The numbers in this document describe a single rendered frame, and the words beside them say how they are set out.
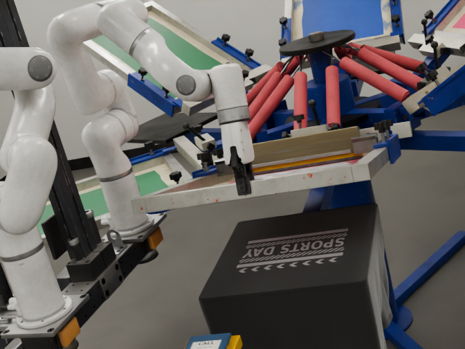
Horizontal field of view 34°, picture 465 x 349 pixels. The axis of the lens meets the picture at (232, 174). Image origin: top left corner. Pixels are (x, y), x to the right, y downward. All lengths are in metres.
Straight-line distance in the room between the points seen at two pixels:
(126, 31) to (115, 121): 0.28
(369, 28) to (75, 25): 2.20
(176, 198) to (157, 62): 0.33
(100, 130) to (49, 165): 0.42
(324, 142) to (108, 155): 0.70
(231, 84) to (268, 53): 4.82
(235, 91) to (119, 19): 0.33
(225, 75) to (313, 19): 2.29
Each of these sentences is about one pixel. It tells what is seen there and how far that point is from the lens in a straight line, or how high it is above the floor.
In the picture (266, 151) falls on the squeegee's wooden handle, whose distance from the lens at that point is 2.34.
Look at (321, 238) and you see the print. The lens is 2.15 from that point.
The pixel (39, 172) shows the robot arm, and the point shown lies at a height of 1.47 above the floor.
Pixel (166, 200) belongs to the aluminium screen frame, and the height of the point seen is 1.26.
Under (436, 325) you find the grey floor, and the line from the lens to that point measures 3.46.
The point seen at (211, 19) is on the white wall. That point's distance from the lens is 6.59.
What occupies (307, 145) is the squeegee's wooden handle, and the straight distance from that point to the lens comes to 2.31.
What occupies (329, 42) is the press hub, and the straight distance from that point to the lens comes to 2.96.
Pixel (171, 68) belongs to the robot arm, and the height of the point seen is 1.56.
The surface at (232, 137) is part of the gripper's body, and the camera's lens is 1.71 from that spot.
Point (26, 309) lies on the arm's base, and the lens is 1.70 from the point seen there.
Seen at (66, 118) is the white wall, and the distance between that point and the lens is 7.32.
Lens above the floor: 1.83
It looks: 18 degrees down
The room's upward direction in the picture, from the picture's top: 15 degrees counter-clockwise
